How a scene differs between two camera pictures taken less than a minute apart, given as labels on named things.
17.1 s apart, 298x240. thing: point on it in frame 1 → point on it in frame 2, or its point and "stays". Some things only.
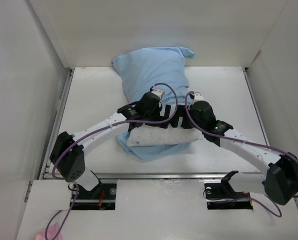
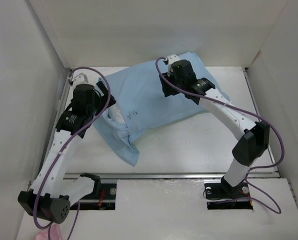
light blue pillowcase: [144, 70] → [141, 103]
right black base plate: [222, 196] stays
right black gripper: [181, 111] → [167, 88]
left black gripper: [166, 114] → [104, 100]
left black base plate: [102, 197] stays
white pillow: [148, 135] → [115, 113]
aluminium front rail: [155, 174] stays
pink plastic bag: [52, 232] stays
